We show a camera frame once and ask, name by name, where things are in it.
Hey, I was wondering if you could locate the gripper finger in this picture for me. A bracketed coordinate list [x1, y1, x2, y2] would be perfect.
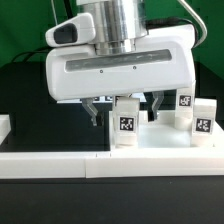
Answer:
[148, 91, 164, 122]
[82, 98, 103, 126]

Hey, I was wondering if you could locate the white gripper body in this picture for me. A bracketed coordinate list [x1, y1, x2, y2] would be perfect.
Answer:
[45, 13, 195, 101]

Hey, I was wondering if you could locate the white square table top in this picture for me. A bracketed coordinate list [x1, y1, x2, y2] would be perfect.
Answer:
[109, 110, 224, 158]

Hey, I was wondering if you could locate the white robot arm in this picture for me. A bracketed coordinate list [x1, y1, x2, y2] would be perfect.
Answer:
[45, 0, 196, 126]

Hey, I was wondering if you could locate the white marker sheet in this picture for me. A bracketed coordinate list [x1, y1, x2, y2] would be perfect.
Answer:
[57, 93, 146, 104]

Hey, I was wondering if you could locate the white U-shaped obstacle fence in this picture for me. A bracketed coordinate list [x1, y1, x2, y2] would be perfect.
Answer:
[0, 112, 224, 180]

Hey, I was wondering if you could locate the white camera cable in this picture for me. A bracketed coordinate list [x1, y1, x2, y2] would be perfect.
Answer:
[178, 0, 208, 48]

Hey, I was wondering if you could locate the black upright cable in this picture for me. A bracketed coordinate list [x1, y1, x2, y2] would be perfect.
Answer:
[63, 0, 80, 19]

